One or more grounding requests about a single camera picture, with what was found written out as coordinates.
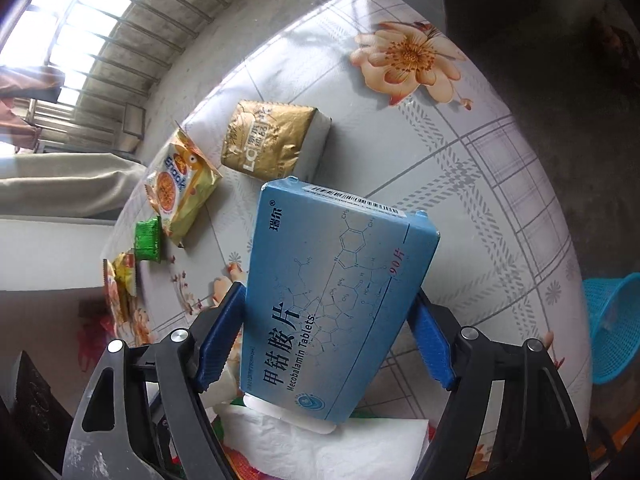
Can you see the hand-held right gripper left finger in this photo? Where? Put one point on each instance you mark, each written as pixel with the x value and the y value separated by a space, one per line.
pixel 220 340

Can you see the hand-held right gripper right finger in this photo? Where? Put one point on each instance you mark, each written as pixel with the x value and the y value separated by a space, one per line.
pixel 430 345

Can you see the blue medicine box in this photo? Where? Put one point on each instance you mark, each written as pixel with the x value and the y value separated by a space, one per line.
pixel 325 300

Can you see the orange striped snack packet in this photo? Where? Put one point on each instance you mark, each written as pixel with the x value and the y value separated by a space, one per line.
pixel 114 295

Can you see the small yellow snack packet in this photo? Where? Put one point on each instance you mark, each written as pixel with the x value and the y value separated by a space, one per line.
pixel 126 272

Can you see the small green packet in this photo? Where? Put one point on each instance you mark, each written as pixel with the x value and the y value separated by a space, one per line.
pixel 147 237

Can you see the white tissue paper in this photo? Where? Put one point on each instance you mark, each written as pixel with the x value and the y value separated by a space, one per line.
pixel 310 450

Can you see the orange yellow snack packet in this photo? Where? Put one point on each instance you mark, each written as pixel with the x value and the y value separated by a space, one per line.
pixel 175 190

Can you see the blue plastic basket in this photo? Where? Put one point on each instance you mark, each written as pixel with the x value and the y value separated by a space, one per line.
pixel 615 330

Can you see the orange curtain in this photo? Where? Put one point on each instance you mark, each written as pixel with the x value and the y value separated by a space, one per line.
pixel 15 120

